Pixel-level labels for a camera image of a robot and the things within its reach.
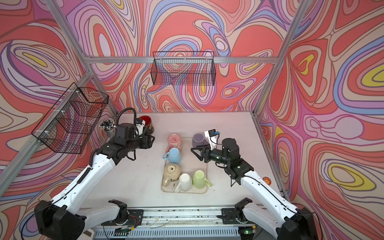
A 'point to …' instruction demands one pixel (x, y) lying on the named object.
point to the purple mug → (198, 139)
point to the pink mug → (174, 140)
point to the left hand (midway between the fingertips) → (151, 136)
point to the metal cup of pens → (108, 125)
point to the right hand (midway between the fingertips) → (195, 152)
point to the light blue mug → (173, 156)
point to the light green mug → (199, 181)
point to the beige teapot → (172, 171)
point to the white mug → (185, 183)
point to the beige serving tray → (189, 163)
